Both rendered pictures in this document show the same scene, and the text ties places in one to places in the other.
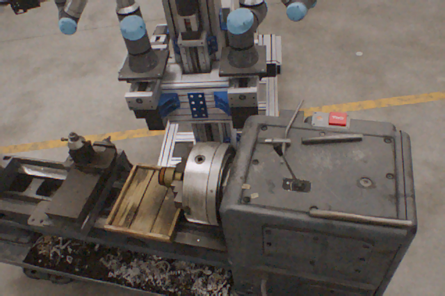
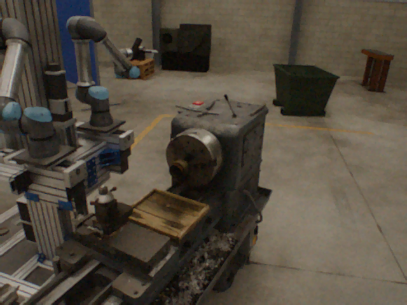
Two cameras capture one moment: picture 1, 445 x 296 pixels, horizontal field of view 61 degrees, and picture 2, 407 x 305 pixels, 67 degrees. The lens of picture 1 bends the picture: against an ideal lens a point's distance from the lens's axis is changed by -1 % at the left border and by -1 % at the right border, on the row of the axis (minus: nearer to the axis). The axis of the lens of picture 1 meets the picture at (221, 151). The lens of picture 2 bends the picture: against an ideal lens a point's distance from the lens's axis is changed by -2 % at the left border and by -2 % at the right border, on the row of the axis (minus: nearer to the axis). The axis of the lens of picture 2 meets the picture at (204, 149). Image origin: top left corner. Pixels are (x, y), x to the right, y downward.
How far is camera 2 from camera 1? 184 cm
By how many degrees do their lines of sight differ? 69
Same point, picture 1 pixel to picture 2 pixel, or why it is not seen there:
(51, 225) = (159, 268)
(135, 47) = (50, 129)
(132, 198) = (156, 222)
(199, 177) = (207, 138)
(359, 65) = not seen: hidden behind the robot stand
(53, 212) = (152, 254)
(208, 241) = (214, 196)
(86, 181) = (127, 230)
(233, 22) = (102, 91)
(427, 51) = not seen: hidden behind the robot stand
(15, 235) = not seen: outside the picture
